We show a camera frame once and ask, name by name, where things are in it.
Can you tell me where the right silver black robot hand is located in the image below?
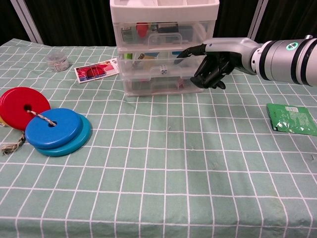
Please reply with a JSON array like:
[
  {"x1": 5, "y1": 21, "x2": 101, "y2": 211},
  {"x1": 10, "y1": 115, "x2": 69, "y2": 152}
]
[{"x1": 174, "y1": 37, "x2": 260, "y2": 90}]

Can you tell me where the clear drawer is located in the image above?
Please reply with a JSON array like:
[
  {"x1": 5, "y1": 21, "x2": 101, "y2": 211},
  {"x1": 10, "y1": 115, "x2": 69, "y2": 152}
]
[
  {"x1": 122, "y1": 73, "x2": 205, "y2": 95},
  {"x1": 115, "y1": 20, "x2": 215, "y2": 48},
  {"x1": 117, "y1": 48, "x2": 211, "y2": 76}
]

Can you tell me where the clear top drawer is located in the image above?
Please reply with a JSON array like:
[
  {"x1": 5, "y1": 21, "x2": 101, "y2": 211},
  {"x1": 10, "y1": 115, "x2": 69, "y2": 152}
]
[{"x1": 115, "y1": 20, "x2": 215, "y2": 48}]

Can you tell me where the black rectangular box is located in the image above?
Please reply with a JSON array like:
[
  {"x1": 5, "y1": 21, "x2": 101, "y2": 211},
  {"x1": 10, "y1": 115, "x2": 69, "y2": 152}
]
[{"x1": 157, "y1": 22, "x2": 180, "y2": 34}]

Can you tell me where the clear bottom drawer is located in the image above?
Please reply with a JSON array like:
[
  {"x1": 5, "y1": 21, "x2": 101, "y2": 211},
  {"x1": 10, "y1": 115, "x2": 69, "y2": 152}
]
[{"x1": 122, "y1": 73, "x2": 205, "y2": 95}]

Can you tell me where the red plastic cup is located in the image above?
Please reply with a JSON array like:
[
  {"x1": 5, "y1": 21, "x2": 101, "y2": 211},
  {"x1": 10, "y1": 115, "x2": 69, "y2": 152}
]
[{"x1": 136, "y1": 22, "x2": 149, "y2": 38}]

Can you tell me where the black curtain panel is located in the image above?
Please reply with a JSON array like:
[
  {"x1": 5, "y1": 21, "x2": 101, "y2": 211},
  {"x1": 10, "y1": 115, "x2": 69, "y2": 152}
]
[
  {"x1": 254, "y1": 0, "x2": 317, "y2": 44},
  {"x1": 24, "y1": 0, "x2": 117, "y2": 47},
  {"x1": 0, "y1": 0, "x2": 33, "y2": 47},
  {"x1": 213, "y1": 0, "x2": 259, "y2": 45}
]

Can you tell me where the green foil packet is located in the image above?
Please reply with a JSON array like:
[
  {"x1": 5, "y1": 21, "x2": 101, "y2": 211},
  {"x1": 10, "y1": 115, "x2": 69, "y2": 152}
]
[{"x1": 266, "y1": 103, "x2": 317, "y2": 137}]

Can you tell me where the white card with red picture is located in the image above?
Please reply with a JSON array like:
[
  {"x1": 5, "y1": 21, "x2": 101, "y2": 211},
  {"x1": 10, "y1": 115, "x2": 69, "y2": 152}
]
[{"x1": 74, "y1": 58, "x2": 120, "y2": 85}]

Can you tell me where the green checked tablecloth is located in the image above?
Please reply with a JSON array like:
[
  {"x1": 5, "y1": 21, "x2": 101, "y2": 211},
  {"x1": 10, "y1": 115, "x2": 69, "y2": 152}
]
[{"x1": 0, "y1": 39, "x2": 317, "y2": 238}]

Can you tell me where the teal wooden disc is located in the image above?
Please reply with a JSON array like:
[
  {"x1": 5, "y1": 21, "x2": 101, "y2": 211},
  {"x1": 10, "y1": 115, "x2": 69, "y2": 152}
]
[{"x1": 34, "y1": 115, "x2": 93, "y2": 157}]

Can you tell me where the blue wooden disc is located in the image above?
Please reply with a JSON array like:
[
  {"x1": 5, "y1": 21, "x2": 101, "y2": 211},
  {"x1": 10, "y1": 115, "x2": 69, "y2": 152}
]
[{"x1": 24, "y1": 108, "x2": 84, "y2": 150}]

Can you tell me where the red wooden disc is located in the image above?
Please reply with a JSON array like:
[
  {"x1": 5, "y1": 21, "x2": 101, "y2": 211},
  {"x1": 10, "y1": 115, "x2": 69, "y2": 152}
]
[{"x1": 0, "y1": 86, "x2": 52, "y2": 131}]

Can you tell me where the white frame pole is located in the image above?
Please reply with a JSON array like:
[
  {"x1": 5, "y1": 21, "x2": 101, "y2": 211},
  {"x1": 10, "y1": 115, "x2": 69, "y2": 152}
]
[
  {"x1": 247, "y1": 0, "x2": 269, "y2": 42},
  {"x1": 14, "y1": 0, "x2": 44, "y2": 44}
]

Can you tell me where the white drawer organizer box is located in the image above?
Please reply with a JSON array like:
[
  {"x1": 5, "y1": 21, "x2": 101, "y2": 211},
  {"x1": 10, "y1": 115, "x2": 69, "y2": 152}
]
[{"x1": 109, "y1": 0, "x2": 221, "y2": 98}]

